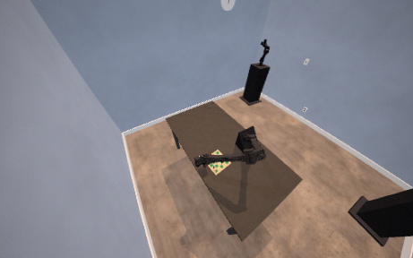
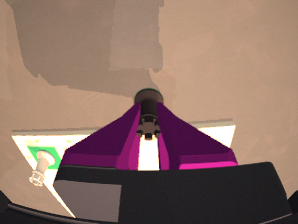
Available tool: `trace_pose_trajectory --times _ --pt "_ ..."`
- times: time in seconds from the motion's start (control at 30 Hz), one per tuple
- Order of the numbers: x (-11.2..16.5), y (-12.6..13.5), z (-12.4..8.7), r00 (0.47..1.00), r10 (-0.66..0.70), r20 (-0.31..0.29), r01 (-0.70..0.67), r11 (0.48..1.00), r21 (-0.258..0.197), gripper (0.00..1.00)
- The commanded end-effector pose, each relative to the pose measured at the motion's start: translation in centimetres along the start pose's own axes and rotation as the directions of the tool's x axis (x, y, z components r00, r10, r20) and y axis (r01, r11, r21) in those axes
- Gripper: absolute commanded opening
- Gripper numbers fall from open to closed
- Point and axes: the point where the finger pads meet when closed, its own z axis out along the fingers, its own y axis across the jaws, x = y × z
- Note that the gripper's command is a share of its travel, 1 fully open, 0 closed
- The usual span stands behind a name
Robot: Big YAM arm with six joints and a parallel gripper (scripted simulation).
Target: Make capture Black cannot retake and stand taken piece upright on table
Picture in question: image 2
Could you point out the green and cream chessboard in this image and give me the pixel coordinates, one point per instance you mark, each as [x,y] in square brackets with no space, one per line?
[56,142]

